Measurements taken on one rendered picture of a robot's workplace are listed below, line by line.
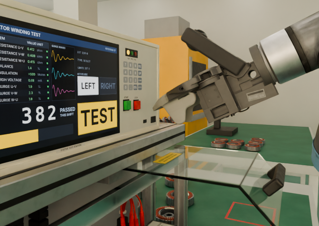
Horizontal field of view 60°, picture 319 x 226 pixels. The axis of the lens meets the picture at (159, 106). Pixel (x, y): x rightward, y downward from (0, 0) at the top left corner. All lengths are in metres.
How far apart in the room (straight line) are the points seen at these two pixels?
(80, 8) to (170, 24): 1.37
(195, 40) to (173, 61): 3.62
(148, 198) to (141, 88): 0.36
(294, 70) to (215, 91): 0.12
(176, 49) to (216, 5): 2.14
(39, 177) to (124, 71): 0.27
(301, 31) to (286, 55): 0.04
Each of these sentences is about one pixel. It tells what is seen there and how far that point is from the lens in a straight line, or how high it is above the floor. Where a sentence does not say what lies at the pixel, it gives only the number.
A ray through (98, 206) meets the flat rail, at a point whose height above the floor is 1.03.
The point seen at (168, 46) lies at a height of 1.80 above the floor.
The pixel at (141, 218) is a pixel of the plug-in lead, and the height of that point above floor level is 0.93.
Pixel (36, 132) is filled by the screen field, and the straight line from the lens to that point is 0.40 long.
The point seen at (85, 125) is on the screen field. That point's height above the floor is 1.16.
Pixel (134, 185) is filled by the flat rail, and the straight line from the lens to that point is 0.54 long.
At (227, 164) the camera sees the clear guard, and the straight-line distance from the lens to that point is 0.58.
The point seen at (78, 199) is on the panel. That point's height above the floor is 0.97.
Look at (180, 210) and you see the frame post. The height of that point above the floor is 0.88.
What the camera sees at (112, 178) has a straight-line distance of 0.58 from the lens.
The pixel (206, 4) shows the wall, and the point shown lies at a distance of 6.07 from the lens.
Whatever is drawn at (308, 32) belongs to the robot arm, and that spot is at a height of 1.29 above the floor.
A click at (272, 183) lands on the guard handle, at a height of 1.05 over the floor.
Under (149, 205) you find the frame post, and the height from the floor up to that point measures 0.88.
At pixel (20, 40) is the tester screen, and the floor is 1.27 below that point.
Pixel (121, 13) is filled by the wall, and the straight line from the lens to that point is 6.94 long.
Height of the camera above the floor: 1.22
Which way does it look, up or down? 4 degrees down
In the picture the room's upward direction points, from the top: straight up
